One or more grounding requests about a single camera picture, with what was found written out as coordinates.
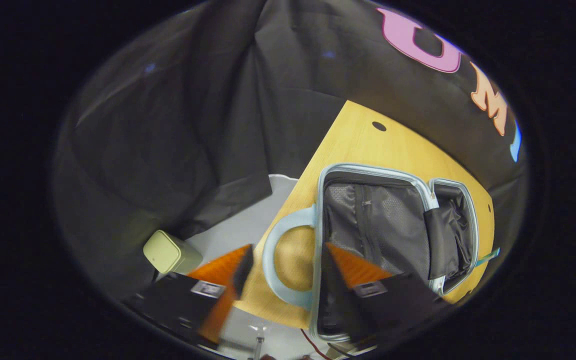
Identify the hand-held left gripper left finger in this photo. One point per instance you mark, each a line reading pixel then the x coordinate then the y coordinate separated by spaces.
pixel 243 267

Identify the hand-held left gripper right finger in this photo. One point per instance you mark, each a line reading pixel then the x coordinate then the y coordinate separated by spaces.
pixel 333 290

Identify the pale blue suitcase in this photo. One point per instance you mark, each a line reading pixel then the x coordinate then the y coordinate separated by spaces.
pixel 378 225

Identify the pale green waste bin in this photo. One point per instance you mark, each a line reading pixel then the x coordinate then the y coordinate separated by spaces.
pixel 168 252

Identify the black backdrop cloth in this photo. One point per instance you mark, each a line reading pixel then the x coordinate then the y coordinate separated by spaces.
pixel 193 125

